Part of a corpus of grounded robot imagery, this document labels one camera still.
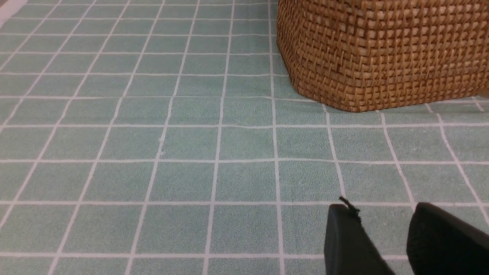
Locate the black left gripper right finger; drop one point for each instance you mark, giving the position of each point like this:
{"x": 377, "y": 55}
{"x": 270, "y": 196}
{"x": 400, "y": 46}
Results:
{"x": 439, "y": 243}

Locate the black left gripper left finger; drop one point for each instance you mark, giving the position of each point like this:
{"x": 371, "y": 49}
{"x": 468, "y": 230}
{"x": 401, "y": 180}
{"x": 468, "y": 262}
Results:
{"x": 348, "y": 250}

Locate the woven rattan basket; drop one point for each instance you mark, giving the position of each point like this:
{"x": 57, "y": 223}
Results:
{"x": 367, "y": 55}

